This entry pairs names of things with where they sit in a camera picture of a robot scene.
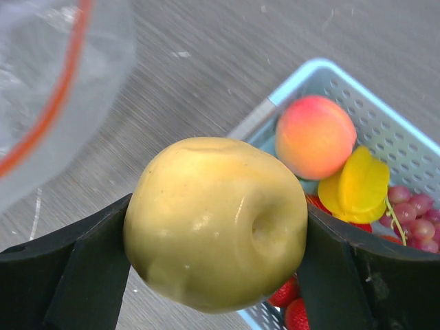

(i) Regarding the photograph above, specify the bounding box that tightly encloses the clear zip top bag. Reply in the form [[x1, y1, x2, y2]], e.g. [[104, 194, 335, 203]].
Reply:
[[1, 1, 135, 209]]

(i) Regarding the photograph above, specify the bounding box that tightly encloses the yellow apple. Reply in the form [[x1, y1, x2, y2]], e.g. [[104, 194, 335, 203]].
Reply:
[[123, 137, 307, 314]]

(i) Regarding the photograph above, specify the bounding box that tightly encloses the purple grape bunch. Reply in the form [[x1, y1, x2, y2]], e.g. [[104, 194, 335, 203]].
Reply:
[[379, 186, 439, 254]]

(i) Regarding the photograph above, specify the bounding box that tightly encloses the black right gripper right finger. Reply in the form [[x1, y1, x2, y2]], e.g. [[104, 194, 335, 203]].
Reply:
[[297, 206, 439, 330]]

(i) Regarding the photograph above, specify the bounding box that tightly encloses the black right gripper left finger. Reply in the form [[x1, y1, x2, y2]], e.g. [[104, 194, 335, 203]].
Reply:
[[1, 195, 131, 330]]

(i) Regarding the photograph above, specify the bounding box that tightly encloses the red strawberry bunch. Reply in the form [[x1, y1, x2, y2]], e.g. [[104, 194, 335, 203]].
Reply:
[[268, 194, 403, 330]]

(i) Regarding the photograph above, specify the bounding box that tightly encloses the orange pink peach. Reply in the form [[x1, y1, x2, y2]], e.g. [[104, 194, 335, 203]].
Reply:
[[275, 95, 357, 181]]

